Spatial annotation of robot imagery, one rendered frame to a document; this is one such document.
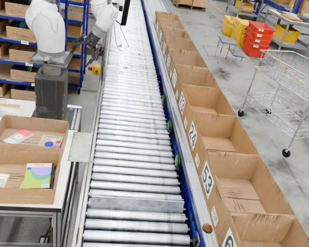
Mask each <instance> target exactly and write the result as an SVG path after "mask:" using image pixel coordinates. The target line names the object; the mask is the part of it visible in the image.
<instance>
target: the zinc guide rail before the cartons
mask: <svg viewBox="0 0 309 247"><path fill-rule="evenodd" d="M144 4H145V8H146V11H147V15H148V19H149V23H150V27H151V31H152V35H153V39H154V44H155V48H156V52H157V55H158V59H159V63H160V67H161V71H162V75H163V79H164V83H165V87H166V91H167V95H168V99H169V103H170V106H171V110H172V114H173V118H174V122H175V126H176V130H177V134H178V138H179V142H180V147H181V151H182V155H183V159H184V163H185V167H186V171H187V174H188V178H189V182H190V186H191V190H192V194H193V198H194V202H195V206H196V210H197V214H198V218H199V222H200V226H201V230H202V227H203V225H204V224H210V225H211V226H212V224H211V220H210V217H209V213H208V210H207V207H206V202H205V199H204V196H203V192H202V189H201V186H200V182H199V179H198V175H197V172H196V169H195V165H194V162H193V158H192V155H191V151H190V148H189V145H188V141H187V138H186V134H185V131H184V128H183V124H182V121H181V118H180V113H179V110H178V107H177V103H176V100H175V96H174V93H173V89H172V86H171V82H170V79H169V76H168V73H167V69H166V66H165V62H164V59H163V56H162V52H161V49H160V45H159V42H158V38H157V35H156V31H155V27H154V24H153V21H152V18H151V14H150V11H149V7H148V4H147V0H144ZM202 234H203V238H204V242H205V246H206V247H218V244H217V241H216V238H215V234H214V231H213V232H212V233H210V234H207V233H205V232H204V231H203V230H202Z"/></svg>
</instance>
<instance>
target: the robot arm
mask: <svg viewBox="0 0 309 247"><path fill-rule="evenodd" d="M55 1H56V0H32V2H31V4H30V6H29V8H28V9H27V11H26V15H25V19H26V24H27V25H28V27H29V29H30V30H31V31H32V32H33V33H34V35H35V38H36V40H37V47H38V51H37V54H36V55H35V56H34V57H33V58H32V60H33V61H39V62H44V64H49V63H54V64H59V65H64V61H65V59H66V58H67V56H68V55H69V52H67V51H65V24H64V20H63V18H62V16H61V15H60V13H58V8H57V6H56V4H55ZM90 3H91V12H92V14H93V16H94V17H95V18H96V22H95V24H94V25H93V27H92V28H91V32H90V33H89V35H88V36H86V35H85V34H83V35H82V36H81V37H79V38H77V39H75V40H73V41H72V42H73V43H74V45H73V46H72V50H71V52H70V53H73V52H74V51H75V49H76V48H77V45H80V44H85V43H86V45H87V46H88V47H90V48H91V54H92V58H91V59H90V60H89V62H88V63H87V64H86V66H85V67H86V68H87V67H88V66H89V64H92V62H93V61H97V60H98V54H99V49H100V47H99V46H97V43H98V42H99V40H100V39H101V38H103V36H104V35H105V34H106V32H107V31H108V30H109V29H110V28H111V27H112V26H113V24H114V23H115V21H116V19H117V17H118V14H119V11H118V9H117V8H116V7H115V6H113V5H112V4H109V5H107V3H106V0H91V2H90ZM83 38H86V41H83V42H79V43H76V42H77V41H79V40H81V39H83ZM94 47H96V54H94Z"/></svg>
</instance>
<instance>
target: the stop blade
mask: <svg viewBox="0 0 309 247"><path fill-rule="evenodd" d="M183 206H184V201H170V200H156V199H140V198H118V197H103V196H92V198H91V208H97V209H114V210H131V211H148V212H165V213H181V212H182V209H183Z"/></svg>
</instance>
